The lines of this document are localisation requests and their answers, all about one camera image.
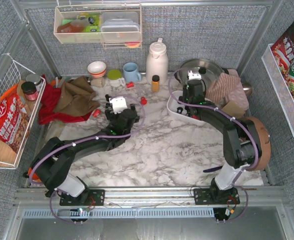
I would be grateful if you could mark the silver lidded jar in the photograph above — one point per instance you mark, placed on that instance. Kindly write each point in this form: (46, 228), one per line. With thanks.
(36, 79)

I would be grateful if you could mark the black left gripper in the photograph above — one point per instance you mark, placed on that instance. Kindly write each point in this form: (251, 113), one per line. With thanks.
(111, 113)

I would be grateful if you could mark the steel ladle bowl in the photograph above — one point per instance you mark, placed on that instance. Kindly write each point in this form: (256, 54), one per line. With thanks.
(248, 89)

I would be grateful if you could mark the white thermos jug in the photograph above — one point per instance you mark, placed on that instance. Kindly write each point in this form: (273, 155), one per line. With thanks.
(157, 62)

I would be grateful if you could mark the red capsule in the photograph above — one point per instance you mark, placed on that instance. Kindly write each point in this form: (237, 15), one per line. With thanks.
(130, 85)
(96, 113)
(143, 100)

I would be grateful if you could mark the green drink bottle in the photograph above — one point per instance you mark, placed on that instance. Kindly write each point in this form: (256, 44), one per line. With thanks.
(94, 22)

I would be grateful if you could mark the white wire basket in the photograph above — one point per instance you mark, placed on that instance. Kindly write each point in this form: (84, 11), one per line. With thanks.
(283, 94)
(8, 158)

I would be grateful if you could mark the green lidded white cup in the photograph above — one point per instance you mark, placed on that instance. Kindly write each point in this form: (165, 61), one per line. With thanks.
(115, 78)

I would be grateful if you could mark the round wooden board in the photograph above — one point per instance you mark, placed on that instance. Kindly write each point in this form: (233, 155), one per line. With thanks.
(264, 138)

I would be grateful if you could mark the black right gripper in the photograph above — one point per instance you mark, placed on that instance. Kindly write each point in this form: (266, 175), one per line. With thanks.
(191, 107)

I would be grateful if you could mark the clear wall shelf bin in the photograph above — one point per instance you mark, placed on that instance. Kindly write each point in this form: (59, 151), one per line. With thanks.
(68, 29)

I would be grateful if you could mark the clear plastic food container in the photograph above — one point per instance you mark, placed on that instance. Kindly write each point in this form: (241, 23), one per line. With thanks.
(120, 26)

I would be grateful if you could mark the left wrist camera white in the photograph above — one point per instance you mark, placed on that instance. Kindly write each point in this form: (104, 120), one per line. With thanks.
(118, 104)

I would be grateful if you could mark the black capsule top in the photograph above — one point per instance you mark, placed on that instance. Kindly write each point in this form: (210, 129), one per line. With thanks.
(107, 97)

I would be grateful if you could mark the purple spatula handle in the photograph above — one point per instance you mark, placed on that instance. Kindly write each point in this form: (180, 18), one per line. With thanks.
(213, 169)

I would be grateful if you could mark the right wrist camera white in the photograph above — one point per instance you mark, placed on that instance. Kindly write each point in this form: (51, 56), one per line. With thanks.
(193, 76)

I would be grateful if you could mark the orange ball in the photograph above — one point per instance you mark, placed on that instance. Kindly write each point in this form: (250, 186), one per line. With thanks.
(34, 176)

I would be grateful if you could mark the pink striped towel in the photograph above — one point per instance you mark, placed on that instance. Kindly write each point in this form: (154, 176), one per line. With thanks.
(222, 87)

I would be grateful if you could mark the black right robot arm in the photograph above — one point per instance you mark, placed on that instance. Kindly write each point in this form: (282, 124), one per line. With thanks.
(241, 143)

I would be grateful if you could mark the pink silicone mould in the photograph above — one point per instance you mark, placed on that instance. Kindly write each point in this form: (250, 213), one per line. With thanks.
(237, 96)

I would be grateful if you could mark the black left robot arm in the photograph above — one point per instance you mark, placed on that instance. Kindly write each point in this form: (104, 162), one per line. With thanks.
(53, 162)

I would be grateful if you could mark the black capsule cluster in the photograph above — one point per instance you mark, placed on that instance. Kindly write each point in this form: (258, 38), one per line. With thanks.
(179, 110)

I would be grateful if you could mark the steel pot with glass lid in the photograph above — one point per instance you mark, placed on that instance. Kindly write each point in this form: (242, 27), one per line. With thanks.
(208, 70)

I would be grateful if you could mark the dark lidded sauce jar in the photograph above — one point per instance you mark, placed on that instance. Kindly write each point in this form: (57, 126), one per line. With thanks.
(29, 90)

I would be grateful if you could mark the white wire basket left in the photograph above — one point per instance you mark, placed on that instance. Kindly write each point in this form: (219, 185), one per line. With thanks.
(8, 158)

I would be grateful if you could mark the orange spice bottle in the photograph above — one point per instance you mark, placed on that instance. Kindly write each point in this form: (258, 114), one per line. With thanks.
(155, 83)

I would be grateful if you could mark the small beige pepper jar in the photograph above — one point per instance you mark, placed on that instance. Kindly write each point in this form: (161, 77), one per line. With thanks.
(98, 82)

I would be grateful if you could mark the brown cloth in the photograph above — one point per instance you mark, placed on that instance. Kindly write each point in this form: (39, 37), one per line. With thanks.
(77, 98)

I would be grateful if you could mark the white wire basket right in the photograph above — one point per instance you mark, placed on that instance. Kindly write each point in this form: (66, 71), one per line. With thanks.
(283, 94)

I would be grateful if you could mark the white plastic storage basket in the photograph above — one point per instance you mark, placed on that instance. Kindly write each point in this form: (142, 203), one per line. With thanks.
(172, 106)

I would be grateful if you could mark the red cloth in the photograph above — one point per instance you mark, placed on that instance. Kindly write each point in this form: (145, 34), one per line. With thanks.
(48, 102)

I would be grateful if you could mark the tan cardboard sheet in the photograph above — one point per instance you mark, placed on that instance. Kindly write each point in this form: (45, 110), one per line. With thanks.
(232, 109)

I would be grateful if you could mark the red snack bag left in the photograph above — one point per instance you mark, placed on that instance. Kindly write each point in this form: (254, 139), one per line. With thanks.
(13, 121)

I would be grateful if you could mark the blue mug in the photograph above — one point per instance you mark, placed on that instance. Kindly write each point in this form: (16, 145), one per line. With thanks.
(131, 72)

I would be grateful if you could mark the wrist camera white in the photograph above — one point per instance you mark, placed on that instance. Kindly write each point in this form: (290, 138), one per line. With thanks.
(193, 76)
(118, 104)

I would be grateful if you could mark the white striped bowl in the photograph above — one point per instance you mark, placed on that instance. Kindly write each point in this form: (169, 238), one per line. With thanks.
(97, 69)

